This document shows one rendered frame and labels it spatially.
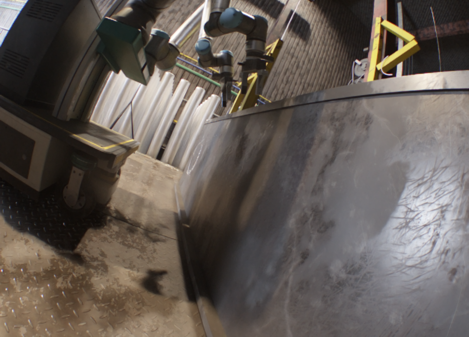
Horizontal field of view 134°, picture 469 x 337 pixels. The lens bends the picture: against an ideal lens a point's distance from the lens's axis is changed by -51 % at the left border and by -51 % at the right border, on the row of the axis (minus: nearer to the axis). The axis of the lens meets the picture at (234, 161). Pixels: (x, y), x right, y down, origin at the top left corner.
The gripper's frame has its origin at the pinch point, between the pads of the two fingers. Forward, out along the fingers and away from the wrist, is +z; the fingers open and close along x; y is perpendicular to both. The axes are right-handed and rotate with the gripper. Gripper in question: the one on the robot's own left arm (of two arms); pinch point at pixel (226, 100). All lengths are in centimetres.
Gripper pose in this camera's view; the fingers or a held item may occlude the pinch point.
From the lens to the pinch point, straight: 120.7
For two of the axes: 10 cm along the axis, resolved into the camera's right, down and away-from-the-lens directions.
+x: -2.4, 0.2, 9.7
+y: 9.7, 0.0, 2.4
